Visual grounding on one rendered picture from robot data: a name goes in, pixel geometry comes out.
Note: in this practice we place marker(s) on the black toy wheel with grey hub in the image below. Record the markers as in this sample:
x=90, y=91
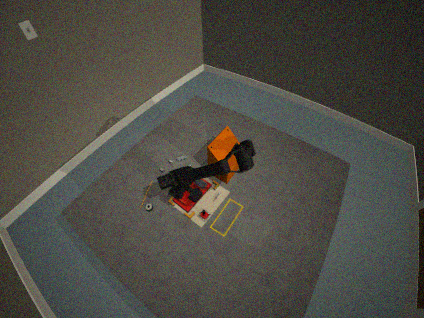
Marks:
x=149, y=207

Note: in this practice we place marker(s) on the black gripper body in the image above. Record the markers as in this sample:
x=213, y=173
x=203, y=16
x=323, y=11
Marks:
x=195, y=194

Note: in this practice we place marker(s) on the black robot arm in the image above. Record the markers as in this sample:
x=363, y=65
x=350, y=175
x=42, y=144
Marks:
x=182, y=177

